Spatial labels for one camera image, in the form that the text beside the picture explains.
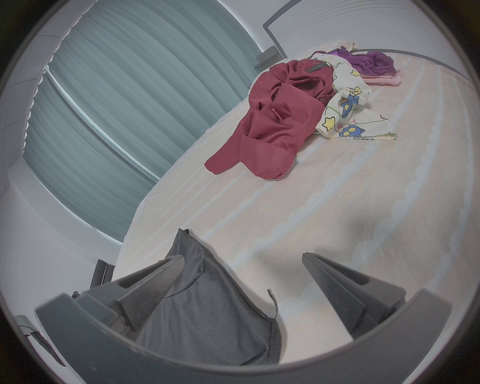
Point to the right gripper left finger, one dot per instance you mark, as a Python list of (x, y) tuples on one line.
[(150, 292)]

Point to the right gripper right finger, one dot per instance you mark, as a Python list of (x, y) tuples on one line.
[(337, 288)]

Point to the black trousers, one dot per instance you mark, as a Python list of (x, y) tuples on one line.
[(210, 318)]

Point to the bed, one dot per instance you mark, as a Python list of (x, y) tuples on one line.
[(337, 187)]

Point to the black cabinet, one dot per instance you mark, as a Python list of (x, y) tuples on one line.
[(102, 272)]

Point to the blue-green curtain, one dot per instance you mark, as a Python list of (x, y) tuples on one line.
[(82, 168), (150, 75)]

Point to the white printed garment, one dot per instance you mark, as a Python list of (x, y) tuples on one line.
[(356, 123)]

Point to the dark red garment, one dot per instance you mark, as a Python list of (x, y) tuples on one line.
[(277, 120)]

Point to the pink garment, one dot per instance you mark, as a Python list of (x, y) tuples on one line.
[(382, 80)]

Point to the purple garment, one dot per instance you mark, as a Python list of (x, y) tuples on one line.
[(375, 62)]

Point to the pale pink pillow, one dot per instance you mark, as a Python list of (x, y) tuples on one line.
[(348, 46)]

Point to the grey bedside table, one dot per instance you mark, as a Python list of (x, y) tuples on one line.
[(268, 56)]

